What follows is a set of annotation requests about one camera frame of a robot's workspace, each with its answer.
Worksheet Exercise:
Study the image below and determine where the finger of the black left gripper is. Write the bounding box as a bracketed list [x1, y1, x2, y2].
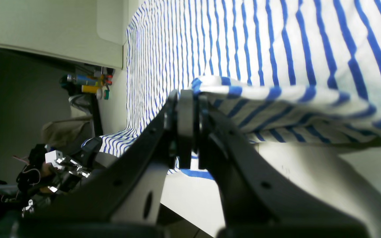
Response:
[75, 137, 103, 166]

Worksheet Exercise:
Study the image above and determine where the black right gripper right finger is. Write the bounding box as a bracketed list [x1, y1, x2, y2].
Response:
[197, 95, 369, 238]

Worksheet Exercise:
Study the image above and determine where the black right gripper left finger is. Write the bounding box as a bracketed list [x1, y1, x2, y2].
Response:
[19, 90, 195, 238]

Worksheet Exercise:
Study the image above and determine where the blue white striped T-shirt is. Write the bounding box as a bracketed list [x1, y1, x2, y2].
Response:
[81, 0, 381, 180]

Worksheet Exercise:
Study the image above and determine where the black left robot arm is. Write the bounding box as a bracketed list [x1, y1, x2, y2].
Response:
[0, 137, 102, 213]

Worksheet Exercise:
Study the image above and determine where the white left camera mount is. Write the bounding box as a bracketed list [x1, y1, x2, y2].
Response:
[44, 150, 65, 167]

